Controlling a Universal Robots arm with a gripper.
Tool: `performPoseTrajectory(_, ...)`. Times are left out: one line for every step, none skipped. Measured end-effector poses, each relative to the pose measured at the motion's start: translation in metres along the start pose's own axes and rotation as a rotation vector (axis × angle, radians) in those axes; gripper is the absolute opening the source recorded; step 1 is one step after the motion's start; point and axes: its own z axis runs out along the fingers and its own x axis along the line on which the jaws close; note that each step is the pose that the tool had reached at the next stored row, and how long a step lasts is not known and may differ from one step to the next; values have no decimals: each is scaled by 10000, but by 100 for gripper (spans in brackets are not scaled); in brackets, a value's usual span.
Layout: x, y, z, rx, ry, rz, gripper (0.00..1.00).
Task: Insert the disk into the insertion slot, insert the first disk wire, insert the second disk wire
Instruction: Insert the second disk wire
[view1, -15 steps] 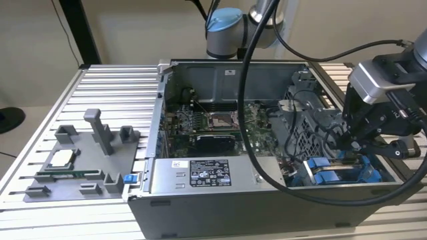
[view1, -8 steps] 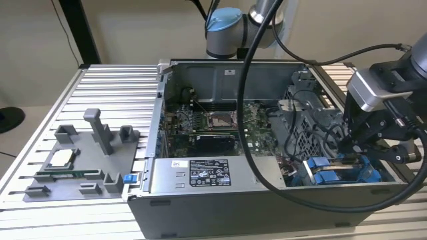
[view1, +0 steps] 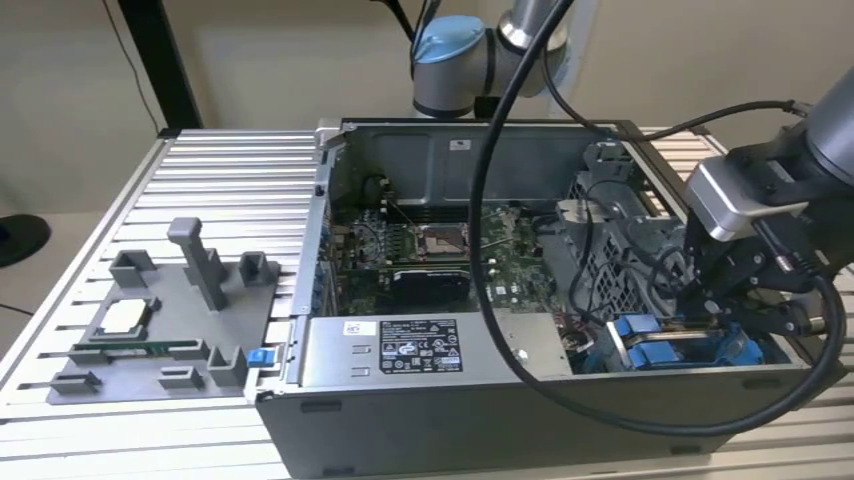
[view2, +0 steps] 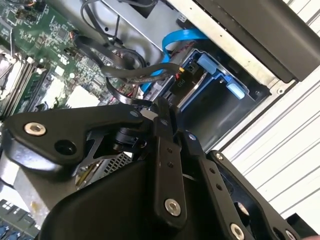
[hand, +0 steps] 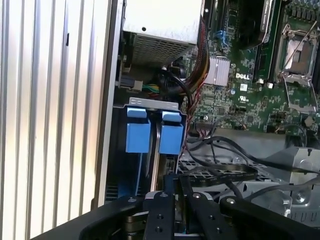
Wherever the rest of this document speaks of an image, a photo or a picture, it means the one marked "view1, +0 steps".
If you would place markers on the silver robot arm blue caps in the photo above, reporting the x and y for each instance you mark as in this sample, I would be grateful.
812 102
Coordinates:
454 75

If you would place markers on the grey metal disk bay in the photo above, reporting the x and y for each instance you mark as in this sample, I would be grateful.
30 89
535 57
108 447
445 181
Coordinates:
601 235

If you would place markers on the green motherboard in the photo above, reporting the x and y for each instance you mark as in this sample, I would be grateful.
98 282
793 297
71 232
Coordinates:
517 270

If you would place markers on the CPU socket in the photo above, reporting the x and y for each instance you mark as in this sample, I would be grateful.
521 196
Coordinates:
443 240

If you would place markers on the black graphics card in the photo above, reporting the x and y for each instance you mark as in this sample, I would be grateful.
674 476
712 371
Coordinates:
430 287

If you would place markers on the dark grey PC case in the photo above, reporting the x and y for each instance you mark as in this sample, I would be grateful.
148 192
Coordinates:
467 430

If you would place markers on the silver power supply unit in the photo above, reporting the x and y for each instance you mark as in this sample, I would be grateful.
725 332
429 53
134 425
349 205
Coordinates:
327 350

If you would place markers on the blue case latch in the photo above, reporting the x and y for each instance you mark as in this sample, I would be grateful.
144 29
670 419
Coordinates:
261 358

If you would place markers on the grey parts rack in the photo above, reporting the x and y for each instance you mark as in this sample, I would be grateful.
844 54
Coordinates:
194 325

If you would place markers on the green RAM stick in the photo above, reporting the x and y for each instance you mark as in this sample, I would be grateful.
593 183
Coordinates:
156 345

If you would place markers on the silver CPU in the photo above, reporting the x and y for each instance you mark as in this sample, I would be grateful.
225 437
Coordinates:
122 318

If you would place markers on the black round stand foot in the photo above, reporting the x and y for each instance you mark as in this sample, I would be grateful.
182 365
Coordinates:
23 240

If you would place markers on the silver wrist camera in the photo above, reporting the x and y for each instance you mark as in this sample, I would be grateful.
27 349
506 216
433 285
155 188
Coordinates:
728 200

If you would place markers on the grey plastic drive bracket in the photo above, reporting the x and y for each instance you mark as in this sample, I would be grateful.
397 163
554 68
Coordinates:
607 160

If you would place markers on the black upright post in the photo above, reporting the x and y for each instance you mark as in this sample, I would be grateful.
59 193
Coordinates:
170 65

